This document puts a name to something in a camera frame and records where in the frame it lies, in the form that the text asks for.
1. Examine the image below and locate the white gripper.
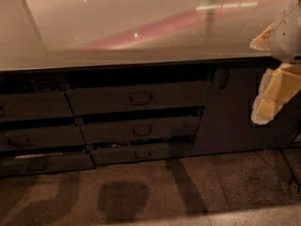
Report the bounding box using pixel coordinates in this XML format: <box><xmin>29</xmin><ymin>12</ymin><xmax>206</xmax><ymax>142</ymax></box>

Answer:
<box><xmin>250</xmin><ymin>0</ymin><xmax>301</xmax><ymax>125</ymax></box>

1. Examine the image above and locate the dark cabinet door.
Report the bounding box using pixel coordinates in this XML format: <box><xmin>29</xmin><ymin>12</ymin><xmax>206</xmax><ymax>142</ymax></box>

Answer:
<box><xmin>192</xmin><ymin>68</ymin><xmax>301</xmax><ymax>155</ymax></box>

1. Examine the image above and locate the top drawer metal handle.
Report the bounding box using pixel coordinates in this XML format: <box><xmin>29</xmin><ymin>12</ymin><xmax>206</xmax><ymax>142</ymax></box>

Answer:
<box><xmin>130</xmin><ymin>92</ymin><xmax>152</xmax><ymax>105</ymax></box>

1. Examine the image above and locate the dark cabinet frame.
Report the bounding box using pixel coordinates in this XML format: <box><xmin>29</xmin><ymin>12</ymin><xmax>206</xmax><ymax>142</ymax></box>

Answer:
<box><xmin>0</xmin><ymin>57</ymin><xmax>300</xmax><ymax>168</ymax></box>

